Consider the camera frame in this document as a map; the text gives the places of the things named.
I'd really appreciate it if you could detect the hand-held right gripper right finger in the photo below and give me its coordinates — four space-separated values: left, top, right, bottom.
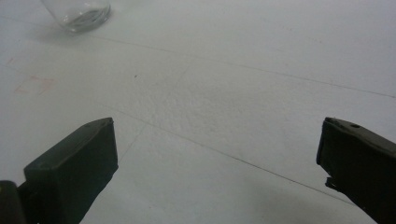
316 117 396 224

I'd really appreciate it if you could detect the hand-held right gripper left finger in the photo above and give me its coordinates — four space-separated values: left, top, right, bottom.
18 117 120 224

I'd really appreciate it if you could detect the clear glass jar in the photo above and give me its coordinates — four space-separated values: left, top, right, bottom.
40 0 112 34

